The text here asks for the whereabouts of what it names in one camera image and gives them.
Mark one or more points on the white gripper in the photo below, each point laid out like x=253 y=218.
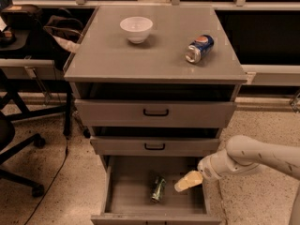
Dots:
x=207 y=169

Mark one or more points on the green soda can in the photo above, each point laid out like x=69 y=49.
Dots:
x=158 y=190

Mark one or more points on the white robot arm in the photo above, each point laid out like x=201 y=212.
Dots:
x=243 y=155

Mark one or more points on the bottom grey open drawer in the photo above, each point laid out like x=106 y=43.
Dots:
x=129 y=186

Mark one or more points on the middle grey drawer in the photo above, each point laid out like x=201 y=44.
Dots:
x=134 y=146

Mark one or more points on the grey drawer cabinet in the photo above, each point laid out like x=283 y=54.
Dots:
x=109 y=67

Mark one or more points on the top grey drawer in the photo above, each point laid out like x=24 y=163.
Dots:
x=129 y=113

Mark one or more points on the blue pepsi can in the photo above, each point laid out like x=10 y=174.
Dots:
x=199 y=48

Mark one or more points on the white ceramic bowl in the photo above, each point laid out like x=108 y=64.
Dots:
x=136 y=29

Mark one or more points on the dark side desk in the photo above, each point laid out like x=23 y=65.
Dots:
x=31 y=61

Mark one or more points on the black office chair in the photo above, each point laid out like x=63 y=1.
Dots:
x=7 y=133

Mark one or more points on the dark bag on desk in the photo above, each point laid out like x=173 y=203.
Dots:
x=62 y=27

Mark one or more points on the black middle drawer handle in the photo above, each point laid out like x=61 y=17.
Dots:
x=154 y=147

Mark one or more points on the black drawer handle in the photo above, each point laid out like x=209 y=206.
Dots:
x=155 y=113
x=154 y=147

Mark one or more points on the black top drawer handle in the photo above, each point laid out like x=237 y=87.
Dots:
x=155 y=113

